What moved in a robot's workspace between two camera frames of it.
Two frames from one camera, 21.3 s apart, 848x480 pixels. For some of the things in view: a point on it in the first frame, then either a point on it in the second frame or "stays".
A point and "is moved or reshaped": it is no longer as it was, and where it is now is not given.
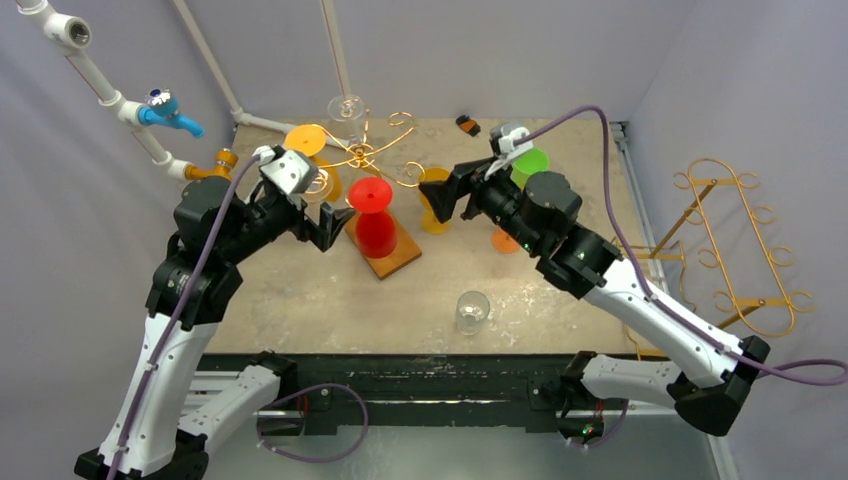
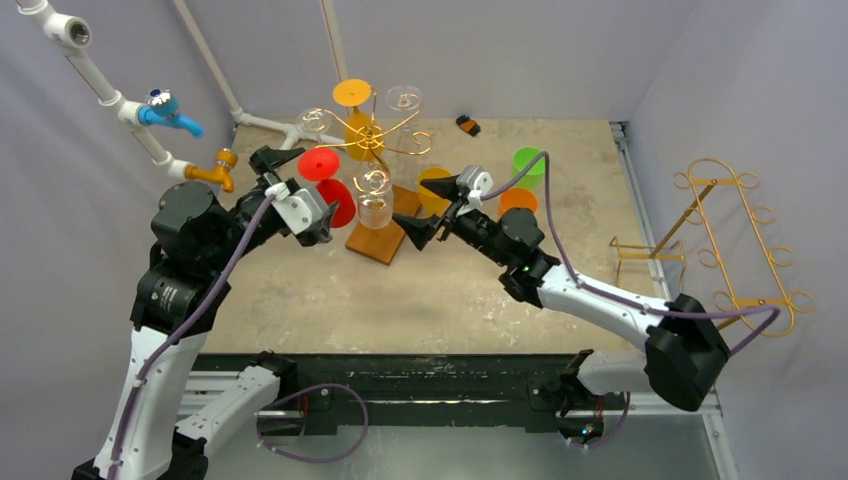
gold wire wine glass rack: x=405 y=250 is moved or reshaped
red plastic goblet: x=375 y=226 -> x=320 y=164
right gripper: x=469 y=192 -> x=448 y=212
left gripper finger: x=331 y=221 stays
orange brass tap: x=226 y=159 stays
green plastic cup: x=529 y=162 stays
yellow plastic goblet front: x=311 y=138 -> x=363 y=134
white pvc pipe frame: x=71 y=33 stays
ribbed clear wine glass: x=345 y=119 -> x=406 y=98
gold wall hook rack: x=737 y=249 stays
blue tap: x=162 y=107 stays
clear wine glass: x=319 y=187 -> x=315 y=120
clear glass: x=472 y=309 -> x=375 y=200
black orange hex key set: x=469 y=125 stays
